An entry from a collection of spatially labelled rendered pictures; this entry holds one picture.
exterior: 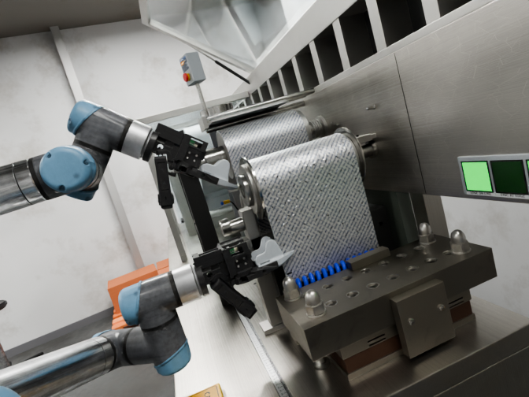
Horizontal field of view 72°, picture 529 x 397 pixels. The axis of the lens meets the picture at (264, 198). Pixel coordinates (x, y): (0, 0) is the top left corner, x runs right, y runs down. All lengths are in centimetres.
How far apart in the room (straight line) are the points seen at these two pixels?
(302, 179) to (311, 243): 15
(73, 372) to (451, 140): 78
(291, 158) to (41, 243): 380
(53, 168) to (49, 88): 382
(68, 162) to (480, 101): 66
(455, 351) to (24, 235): 410
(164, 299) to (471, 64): 67
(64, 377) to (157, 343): 16
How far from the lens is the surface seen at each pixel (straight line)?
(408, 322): 71
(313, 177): 80
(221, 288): 76
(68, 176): 65
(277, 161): 79
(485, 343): 79
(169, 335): 78
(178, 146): 81
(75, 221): 434
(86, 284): 445
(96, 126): 80
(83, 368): 78
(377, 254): 83
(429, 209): 114
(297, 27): 120
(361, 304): 67
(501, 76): 66
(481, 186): 72
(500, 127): 67
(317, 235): 82
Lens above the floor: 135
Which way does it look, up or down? 9 degrees down
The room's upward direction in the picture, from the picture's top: 17 degrees counter-clockwise
